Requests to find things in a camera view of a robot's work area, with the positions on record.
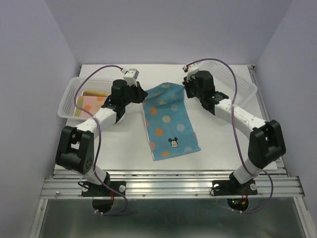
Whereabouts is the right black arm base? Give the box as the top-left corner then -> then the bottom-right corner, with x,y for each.
210,179 -> 258,213

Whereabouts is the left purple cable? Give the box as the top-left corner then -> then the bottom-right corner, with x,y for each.
74,65 -> 128,216

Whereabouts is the purple cable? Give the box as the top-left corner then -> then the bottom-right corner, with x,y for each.
74,65 -> 128,216
183,58 -> 273,214

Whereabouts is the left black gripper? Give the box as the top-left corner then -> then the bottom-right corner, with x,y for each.
122,80 -> 148,106

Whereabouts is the white plastic basket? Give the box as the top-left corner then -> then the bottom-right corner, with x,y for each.
198,61 -> 258,108
57,77 -> 114,121

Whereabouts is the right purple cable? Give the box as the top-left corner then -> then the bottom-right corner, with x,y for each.
183,58 -> 273,214

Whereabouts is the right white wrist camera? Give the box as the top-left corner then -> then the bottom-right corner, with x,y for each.
183,63 -> 199,81

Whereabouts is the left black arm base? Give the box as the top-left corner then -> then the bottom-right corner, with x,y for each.
77,180 -> 126,216

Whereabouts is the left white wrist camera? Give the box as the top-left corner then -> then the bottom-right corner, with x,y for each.
121,68 -> 139,86

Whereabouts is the light blue patterned towel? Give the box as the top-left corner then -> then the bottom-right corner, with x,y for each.
143,82 -> 201,161

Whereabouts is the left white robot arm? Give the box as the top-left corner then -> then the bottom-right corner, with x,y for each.
55,79 -> 148,195

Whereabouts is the right white plastic basket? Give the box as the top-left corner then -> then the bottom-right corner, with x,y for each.
198,61 -> 258,108

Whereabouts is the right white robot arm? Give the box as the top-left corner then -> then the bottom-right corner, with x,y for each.
182,70 -> 286,193

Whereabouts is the orange and blue spotted towel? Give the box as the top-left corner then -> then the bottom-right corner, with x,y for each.
74,96 -> 106,118

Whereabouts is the left white plastic basket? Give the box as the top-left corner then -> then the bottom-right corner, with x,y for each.
57,77 -> 114,121

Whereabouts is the red and brown towel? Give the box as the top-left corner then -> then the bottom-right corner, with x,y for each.
82,91 -> 108,97

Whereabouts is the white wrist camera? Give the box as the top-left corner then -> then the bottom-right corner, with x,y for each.
183,63 -> 199,81
121,68 -> 139,86

